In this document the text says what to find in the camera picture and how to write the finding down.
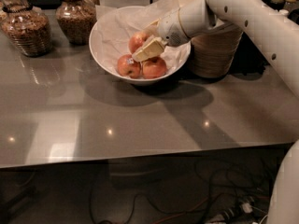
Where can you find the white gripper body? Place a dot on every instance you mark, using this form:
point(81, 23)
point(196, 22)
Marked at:
point(170, 28)

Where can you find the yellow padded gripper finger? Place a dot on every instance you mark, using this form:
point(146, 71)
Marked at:
point(152, 47)
point(151, 29)

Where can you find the red apple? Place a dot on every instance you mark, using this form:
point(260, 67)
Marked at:
point(128, 67)
point(137, 40)
point(154, 68)

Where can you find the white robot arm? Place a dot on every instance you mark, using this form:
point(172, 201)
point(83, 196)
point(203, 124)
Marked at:
point(273, 34)

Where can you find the white ceramic bowl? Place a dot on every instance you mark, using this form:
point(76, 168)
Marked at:
point(175, 58)

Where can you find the white paper liner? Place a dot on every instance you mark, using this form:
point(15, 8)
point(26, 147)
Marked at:
point(110, 35)

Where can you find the front stack paper bowls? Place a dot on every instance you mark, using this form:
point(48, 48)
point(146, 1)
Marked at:
point(212, 54)

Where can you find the middle glass granola jar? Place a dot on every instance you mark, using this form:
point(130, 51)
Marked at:
point(76, 18)

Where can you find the glass granola jar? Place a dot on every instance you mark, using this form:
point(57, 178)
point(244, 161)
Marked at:
point(76, 18)
point(27, 29)

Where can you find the dark bottle with cap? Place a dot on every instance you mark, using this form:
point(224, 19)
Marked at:
point(276, 4)

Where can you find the light capped bottle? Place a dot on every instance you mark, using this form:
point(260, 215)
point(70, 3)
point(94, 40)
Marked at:
point(291, 5)

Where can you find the left glass granola jar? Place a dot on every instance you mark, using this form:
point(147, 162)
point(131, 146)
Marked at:
point(27, 29)

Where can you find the power strip on floor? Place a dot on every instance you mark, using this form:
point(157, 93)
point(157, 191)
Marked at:
point(225, 216)

